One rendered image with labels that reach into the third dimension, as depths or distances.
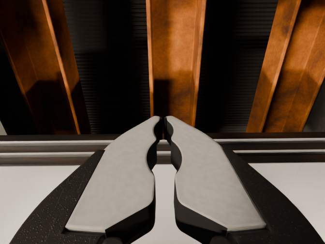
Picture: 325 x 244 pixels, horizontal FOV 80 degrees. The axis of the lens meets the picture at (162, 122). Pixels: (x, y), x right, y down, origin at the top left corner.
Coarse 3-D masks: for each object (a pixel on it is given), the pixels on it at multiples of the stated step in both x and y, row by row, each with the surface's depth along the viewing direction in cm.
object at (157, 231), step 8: (160, 168) 23; (160, 176) 23; (160, 184) 24; (160, 192) 25; (160, 200) 26; (160, 208) 26; (160, 216) 27; (160, 224) 28; (152, 232) 29; (160, 232) 29; (136, 240) 30; (144, 240) 30; (152, 240) 30; (160, 240) 30
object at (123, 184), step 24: (120, 144) 10; (144, 144) 10; (96, 168) 8; (120, 168) 8; (144, 168) 8; (96, 192) 7; (120, 192) 7; (144, 192) 7; (72, 216) 6; (96, 216) 6; (120, 216) 6; (144, 216) 7
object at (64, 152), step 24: (0, 144) 24; (24, 144) 24; (48, 144) 24; (72, 144) 24; (96, 144) 24; (168, 144) 24; (240, 144) 24; (264, 144) 24; (288, 144) 24; (312, 144) 24
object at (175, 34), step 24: (168, 0) 29; (192, 0) 29; (168, 24) 31; (192, 24) 31; (168, 48) 33; (192, 48) 33; (168, 72) 35; (192, 72) 34; (168, 96) 37; (192, 96) 34; (192, 120) 35
